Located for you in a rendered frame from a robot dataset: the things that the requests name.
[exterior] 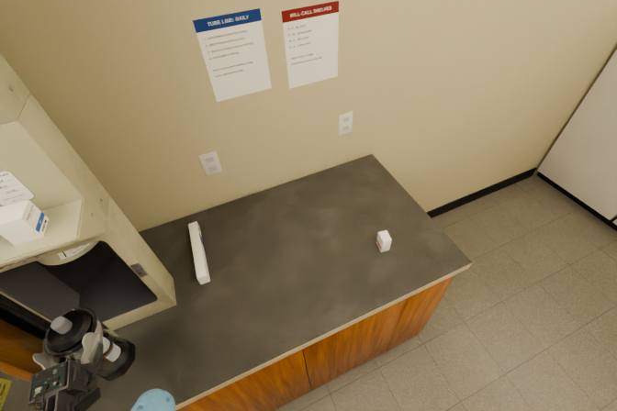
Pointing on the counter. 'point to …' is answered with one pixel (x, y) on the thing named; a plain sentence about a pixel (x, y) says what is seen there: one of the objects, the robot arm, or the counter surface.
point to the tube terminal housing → (57, 175)
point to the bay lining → (55, 282)
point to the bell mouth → (67, 255)
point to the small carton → (22, 222)
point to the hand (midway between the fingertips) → (75, 334)
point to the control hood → (57, 232)
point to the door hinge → (24, 313)
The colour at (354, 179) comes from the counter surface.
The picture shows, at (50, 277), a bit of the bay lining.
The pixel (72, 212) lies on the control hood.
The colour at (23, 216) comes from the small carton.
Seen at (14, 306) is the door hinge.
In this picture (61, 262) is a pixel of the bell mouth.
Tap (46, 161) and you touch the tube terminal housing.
